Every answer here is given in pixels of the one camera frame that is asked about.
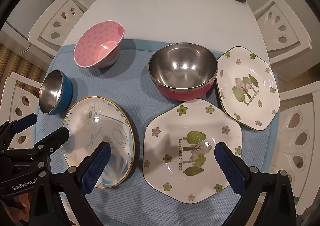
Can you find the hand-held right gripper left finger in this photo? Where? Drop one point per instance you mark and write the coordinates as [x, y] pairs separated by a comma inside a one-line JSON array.
[[100, 163]]

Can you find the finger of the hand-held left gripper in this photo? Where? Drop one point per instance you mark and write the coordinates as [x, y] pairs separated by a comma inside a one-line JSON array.
[[25, 121], [53, 138]]

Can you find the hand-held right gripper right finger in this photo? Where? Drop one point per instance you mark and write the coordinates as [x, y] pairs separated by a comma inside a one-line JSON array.
[[228, 168]]

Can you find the round gold-rimmed flower plate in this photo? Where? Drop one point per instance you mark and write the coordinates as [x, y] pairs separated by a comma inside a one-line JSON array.
[[100, 126]]

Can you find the blue stainless steel bowl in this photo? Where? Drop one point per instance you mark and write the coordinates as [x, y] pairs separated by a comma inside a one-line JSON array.
[[52, 91]]

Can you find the hexagonal tree print plate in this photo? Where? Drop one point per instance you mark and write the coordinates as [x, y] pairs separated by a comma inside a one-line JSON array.
[[250, 78], [175, 141]]

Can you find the pink dotted bowl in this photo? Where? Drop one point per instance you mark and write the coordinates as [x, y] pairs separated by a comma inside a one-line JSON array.
[[100, 41]]

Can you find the red stainless steel bowl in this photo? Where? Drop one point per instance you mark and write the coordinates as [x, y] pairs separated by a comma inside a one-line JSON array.
[[182, 66]]

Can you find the person's left hand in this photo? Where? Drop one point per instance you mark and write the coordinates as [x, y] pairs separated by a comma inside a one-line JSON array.
[[21, 201]]

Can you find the white dining chair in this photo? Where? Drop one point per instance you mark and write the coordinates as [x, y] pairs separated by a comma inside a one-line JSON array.
[[285, 141], [50, 16], [295, 51], [15, 83]]

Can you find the light blue table mat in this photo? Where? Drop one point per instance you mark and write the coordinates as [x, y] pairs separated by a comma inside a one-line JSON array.
[[125, 86]]

